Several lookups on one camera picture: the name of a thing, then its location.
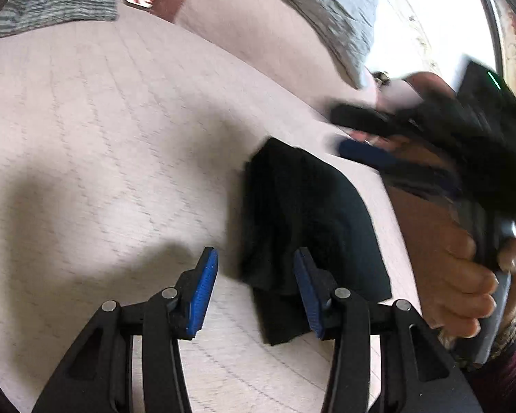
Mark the grey quilted pillow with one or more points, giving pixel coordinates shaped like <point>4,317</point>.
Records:
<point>335,13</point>

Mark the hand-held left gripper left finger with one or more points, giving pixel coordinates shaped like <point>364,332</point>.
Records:
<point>202,292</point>

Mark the small dark object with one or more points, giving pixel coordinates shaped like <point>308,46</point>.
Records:
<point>380,78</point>

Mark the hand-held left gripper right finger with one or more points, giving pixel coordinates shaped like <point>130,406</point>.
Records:
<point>309,297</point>

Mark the black pants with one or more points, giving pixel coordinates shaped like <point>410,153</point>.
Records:
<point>301,206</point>

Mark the large pink bolster cushion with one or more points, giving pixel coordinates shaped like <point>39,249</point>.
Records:
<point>241,21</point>

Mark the person's right hand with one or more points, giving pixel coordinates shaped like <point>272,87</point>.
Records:
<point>460,292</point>

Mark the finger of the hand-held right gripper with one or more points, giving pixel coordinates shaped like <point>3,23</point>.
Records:
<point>365,152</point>
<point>361,116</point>

